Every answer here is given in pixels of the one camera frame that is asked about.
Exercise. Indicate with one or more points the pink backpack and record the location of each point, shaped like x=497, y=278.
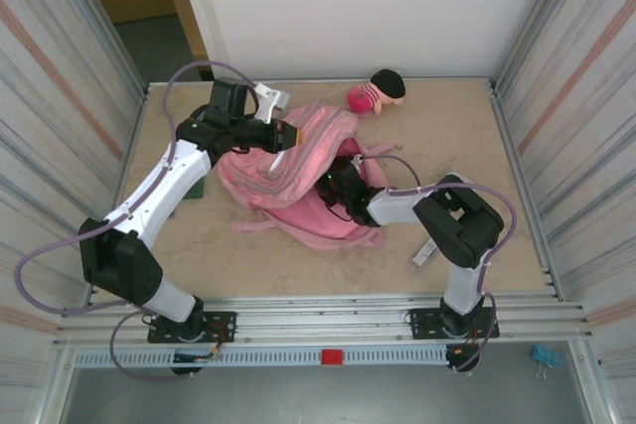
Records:
x=298, y=166

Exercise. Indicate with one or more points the dark green board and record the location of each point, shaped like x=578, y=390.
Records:
x=196, y=191

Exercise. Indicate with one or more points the small white oblong box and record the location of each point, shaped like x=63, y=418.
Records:
x=425, y=253

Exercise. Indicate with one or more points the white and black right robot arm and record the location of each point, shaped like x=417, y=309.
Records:
x=462, y=225

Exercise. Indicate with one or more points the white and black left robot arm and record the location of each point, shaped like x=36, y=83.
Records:
x=164, y=185

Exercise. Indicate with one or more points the plush doll with black hat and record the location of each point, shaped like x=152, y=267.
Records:
x=377, y=94

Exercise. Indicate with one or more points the red button block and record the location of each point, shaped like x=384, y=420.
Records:
x=332, y=357

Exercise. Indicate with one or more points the blue binder clip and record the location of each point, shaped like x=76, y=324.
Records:
x=546, y=355

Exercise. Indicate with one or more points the aluminium rail frame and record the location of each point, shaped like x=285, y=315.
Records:
x=323, y=317

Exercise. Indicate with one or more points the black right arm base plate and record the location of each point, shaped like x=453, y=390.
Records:
x=422, y=320

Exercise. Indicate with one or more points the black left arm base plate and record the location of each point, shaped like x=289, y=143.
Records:
x=221, y=320

